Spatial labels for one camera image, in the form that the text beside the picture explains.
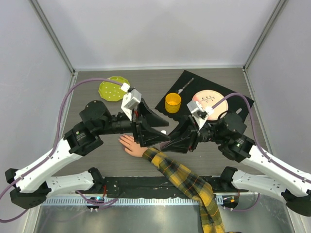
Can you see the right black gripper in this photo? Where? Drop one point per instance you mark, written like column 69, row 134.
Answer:
column 184, row 138

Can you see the silver dark-handled knife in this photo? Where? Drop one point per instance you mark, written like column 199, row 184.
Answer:
column 180, row 90

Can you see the white slotted cable duct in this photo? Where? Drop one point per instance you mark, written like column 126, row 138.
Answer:
column 79, row 201

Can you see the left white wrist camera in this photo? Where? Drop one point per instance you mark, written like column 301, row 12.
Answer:
column 130, row 100

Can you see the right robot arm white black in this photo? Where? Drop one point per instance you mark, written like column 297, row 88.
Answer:
column 282, row 181

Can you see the yellow cup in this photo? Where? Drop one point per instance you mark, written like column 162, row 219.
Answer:
column 172, row 103

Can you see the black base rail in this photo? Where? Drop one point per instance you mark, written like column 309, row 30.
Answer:
column 154, row 187

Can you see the pink white plate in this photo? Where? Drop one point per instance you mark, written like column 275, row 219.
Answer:
column 209, row 98

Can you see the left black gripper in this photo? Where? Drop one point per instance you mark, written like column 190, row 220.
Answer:
column 143, row 130

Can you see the mannequin hand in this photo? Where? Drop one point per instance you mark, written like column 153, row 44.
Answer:
column 131, row 146

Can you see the yellow plaid sleeve forearm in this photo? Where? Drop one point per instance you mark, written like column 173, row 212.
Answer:
column 192, row 186

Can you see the green dotted plate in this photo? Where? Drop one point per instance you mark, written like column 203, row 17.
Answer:
column 111, row 91

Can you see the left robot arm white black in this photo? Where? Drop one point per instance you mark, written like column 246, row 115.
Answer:
column 37, row 181

